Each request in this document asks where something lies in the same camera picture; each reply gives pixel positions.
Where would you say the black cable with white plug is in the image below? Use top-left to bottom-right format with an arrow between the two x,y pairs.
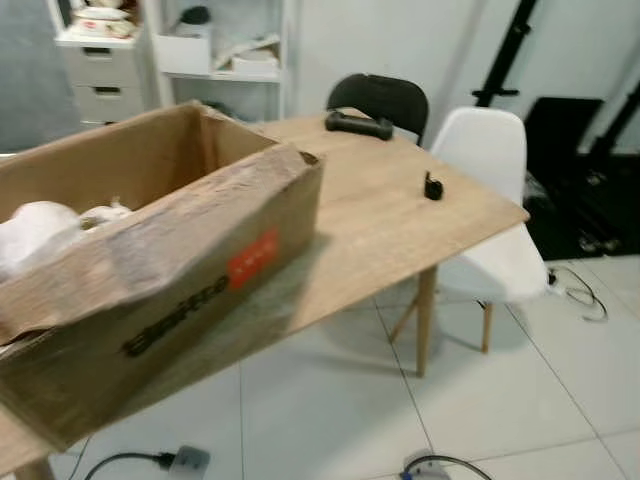
545,262 -> 609,323

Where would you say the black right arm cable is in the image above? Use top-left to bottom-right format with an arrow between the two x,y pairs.
405,455 -> 496,480

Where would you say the white plastic chair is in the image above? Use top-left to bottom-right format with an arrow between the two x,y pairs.
388,107 -> 549,354

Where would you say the brown cardboard box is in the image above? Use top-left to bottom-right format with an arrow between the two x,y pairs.
0,100 -> 326,451

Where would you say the black chair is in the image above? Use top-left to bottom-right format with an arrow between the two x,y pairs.
326,73 -> 431,146

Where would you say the white plastic bag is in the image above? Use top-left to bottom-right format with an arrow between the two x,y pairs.
0,200 -> 136,281

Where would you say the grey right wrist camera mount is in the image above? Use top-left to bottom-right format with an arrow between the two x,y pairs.
402,455 -> 451,480

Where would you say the long black handle device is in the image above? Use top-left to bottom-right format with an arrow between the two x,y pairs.
324,110 -> 395,141

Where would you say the wooden table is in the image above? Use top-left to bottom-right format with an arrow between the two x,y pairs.
0,112 -> 531,480

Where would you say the small black gadget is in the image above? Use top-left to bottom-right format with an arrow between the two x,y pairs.
423,172 -> 445,201

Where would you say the white shelf unit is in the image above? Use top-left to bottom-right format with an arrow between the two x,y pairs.
140,0 -> 299,121

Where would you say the white storage box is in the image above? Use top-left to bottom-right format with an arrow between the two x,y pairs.
155,22 -> 213,73

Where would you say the patterned ceramic bowl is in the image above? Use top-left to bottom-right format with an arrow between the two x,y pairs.
70,5 -> 139,41

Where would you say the black tripod stand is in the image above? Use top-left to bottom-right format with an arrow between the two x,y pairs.
472,0 -> 541,109

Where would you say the white drawer cabinet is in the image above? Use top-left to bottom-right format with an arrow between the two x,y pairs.
55,30 -> 156,126

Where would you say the black equipment pile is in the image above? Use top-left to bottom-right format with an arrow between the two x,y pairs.
520,85 -> 640,263

